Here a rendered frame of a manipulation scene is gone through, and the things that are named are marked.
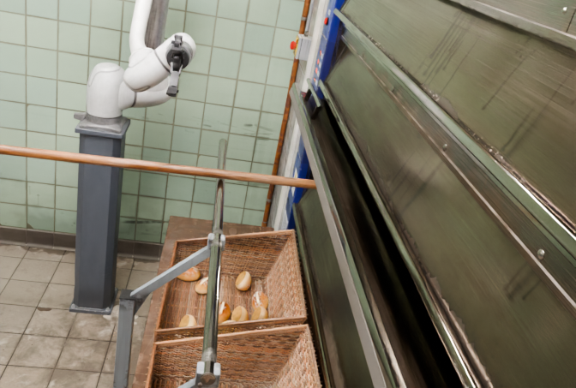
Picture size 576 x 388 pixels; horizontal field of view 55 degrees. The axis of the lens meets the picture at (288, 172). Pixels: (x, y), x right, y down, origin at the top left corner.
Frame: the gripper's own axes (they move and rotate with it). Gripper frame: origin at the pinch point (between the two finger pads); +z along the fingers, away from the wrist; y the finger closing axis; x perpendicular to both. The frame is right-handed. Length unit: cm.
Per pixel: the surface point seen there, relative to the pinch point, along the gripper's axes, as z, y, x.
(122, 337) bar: 43, 68, 4
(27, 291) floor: -77, 149, 67
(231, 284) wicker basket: -18, 90, -31
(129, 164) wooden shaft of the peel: 7.6, 29.4, 10.0
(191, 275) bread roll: -17, 87, -14
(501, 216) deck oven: 105, -15, -54
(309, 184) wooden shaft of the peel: 7, 29, -48
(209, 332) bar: 80, 32, -17
